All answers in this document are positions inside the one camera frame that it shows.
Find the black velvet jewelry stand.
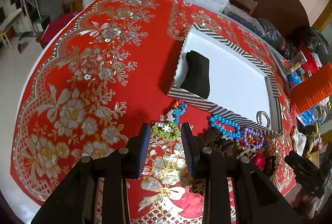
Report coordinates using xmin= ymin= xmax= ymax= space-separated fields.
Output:
xmin=180 ymin=51 xmax=210 ymax=99

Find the red round bead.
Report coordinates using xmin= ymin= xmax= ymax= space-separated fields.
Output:
xmin=251 ymin=153 xmax=266 ymax=171

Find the round dark wooden table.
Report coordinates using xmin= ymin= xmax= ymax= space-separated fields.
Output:
xmin=252 ymin=0 xmax=310 ymax=36

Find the blue orange bead bracelet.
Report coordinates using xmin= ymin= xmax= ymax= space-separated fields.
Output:
xmin=165 ymin=99 xmax=188 ymax=126

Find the red floral gold tablecloth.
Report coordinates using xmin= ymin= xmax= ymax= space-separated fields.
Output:
xmin=11 ymin=0 xmax=292 ymax=223

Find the red plastic container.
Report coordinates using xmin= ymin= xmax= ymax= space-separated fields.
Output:
xmin=297 ymin=43 xmax=320 ymax=74

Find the small white side table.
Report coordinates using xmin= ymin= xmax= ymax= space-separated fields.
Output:
xmin=0 ymin=8 xmax=22 ymax=49

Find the orange ribbed plastic basket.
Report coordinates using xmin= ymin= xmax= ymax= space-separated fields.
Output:
xmin=290 ymin=63 xmax=332 ymax=115

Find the green white bead bracelet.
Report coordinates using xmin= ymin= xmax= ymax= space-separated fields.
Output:
xmin=151 ymin=121 xmax=181 ymax=140

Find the silver rhinestone bangle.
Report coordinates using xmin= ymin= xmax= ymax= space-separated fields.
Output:
xmin=256 ymin=111 xmax=272 ymax=130

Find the black plastic bag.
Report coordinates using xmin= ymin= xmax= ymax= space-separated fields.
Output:
xmin=258 ymin=18 xmax=296 ymax=60

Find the black white striped tray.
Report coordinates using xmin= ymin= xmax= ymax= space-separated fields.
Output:
xmin=167 ymin=23 xmax=283 ymax=138

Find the purple bead bracelet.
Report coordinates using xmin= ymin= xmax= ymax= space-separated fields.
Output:
xmin=241 ymin=127 xmax=265 ymax=149

